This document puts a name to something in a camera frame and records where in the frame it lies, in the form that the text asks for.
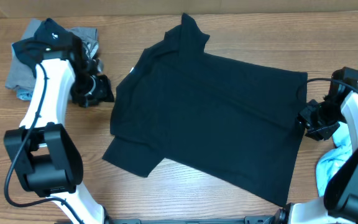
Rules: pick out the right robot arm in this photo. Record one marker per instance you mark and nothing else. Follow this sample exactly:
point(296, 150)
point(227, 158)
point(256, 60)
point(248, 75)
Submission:
point(339, 204)

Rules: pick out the light blue printed t-shirt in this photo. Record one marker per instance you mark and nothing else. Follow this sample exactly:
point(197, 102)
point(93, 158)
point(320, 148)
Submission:
point(330, 163)

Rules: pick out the black t-shirt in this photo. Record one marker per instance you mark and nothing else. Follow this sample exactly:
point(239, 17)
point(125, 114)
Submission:
point(234, 120)

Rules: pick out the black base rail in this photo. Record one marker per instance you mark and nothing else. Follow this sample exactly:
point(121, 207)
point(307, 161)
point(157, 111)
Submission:
point(264, 219)

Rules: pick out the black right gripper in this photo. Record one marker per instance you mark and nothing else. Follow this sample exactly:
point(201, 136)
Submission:
point(309, 119)

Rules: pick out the folded black Nike shirt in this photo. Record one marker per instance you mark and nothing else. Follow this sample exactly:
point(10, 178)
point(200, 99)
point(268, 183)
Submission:
point(49, 41)

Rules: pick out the folded grey garment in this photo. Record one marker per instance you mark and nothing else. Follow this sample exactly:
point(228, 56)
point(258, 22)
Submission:
point(20, 76)

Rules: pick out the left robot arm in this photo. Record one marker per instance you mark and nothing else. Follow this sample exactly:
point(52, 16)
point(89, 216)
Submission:
point(45, 164)

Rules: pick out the folded light blue garment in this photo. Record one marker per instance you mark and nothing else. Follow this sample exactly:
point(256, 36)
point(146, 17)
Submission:
point(23, 94)

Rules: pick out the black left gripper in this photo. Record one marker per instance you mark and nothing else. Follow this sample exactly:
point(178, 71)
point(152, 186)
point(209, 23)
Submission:
point(105, 93)

